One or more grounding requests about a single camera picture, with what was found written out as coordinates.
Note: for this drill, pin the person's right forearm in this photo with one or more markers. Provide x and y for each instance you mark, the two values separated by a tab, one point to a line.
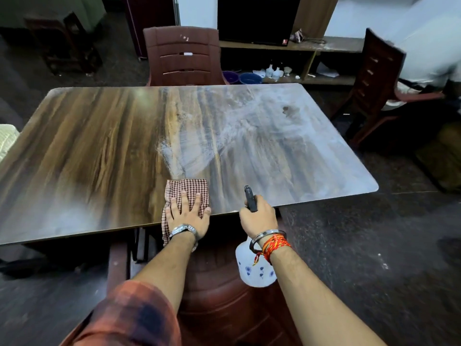
317	302

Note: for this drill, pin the person's left forearm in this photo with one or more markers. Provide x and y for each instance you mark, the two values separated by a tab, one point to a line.
162	270

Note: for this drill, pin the white plastic bottle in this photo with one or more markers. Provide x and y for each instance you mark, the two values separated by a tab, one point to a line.
269	70
277	73

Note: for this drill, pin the red white checked cloth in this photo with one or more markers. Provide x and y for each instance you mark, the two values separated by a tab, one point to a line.
183	185

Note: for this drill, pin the silver bangle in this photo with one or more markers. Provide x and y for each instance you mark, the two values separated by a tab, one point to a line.
268	233

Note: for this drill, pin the white cup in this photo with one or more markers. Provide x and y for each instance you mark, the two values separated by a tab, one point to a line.
287	70

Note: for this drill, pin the white paper sheet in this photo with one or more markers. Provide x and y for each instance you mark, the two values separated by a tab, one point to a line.
327	71

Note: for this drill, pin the maroon refrigerator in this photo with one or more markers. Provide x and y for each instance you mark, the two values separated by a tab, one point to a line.
151	17

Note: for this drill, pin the blue plastic bucket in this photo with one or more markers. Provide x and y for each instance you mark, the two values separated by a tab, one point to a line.
251	79

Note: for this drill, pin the maroon plastic chair white marks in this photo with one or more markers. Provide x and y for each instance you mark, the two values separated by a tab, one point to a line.
183	64

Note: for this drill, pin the green sofa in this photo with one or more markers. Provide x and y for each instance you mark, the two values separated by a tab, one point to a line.
47	10

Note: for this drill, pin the olive storage box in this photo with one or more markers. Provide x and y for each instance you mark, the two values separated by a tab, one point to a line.
443	158

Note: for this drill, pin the maroon plastic chair green label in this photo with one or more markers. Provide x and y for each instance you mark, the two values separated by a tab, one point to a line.
223	302

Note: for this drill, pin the white floral spray bottle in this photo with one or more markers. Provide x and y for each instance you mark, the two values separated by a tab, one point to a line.
252	273

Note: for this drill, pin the purple plastic bucket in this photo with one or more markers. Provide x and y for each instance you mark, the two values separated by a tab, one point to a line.
230	77

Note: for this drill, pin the person's left hand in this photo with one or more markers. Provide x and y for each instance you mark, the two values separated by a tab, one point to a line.
187	217

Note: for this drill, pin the person's right hand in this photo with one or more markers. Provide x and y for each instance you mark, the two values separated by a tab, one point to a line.
264	219

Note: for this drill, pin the cream plastic basket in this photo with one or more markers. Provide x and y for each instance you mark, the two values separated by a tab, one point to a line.
7	140

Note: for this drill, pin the wooden television unit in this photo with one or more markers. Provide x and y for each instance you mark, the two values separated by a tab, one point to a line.
342	44

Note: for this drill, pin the silver wristwatch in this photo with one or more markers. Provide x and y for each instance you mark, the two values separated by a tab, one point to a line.
182	228

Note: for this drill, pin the dark wooden side table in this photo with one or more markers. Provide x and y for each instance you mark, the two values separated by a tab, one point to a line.
68	43

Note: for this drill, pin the orange plaid shirt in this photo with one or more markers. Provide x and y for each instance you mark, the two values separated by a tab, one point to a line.
126	317

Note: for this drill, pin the black television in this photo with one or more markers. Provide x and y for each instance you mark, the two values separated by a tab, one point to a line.
259	17

